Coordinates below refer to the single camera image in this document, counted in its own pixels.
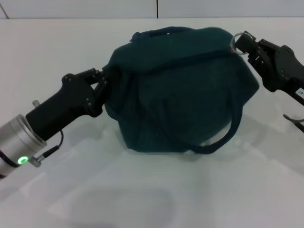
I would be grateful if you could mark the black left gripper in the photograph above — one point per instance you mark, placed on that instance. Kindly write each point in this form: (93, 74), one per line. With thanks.
(64, 104)

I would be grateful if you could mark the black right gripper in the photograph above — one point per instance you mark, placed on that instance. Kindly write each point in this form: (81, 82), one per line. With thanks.
(282, 69)

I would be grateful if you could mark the dark teal fabric bag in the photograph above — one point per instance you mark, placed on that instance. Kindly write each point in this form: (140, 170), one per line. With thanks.
(178, 95)

